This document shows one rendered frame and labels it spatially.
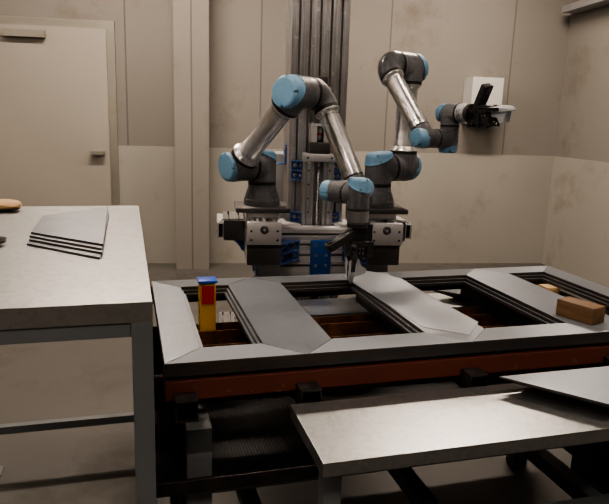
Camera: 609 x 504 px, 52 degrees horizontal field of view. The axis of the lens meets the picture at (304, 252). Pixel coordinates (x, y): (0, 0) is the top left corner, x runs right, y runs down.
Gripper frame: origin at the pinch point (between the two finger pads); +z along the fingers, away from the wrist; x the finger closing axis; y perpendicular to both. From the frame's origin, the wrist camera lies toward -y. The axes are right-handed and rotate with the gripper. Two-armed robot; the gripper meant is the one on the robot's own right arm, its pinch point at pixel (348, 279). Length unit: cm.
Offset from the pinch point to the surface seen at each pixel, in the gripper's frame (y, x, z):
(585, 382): 34, -79, 6
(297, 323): -29.1, -39.8, 0.8
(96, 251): -81, -38, -20
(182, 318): -59, -30, 1
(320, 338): -26, -52, 1
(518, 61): 292, 352, -114
